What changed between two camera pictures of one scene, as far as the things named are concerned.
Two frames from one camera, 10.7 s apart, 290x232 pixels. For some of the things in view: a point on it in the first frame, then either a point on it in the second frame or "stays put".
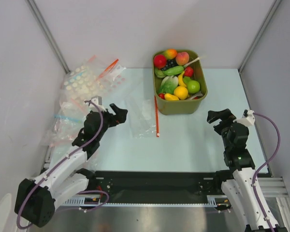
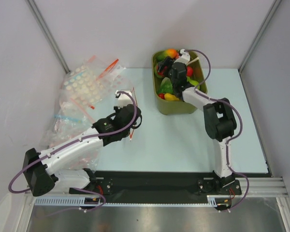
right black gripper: (223, 123) to (166, 64)
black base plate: (157, 187) stays put
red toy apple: (159, 61) to (161, 73)
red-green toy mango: (170, 54) stays put
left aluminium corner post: (33, 7) stays put
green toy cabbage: (168, 84) stays put
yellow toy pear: (168, 96) stays put
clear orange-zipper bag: (143, 114) to (135, 101)
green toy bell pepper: (159, 73) stays put
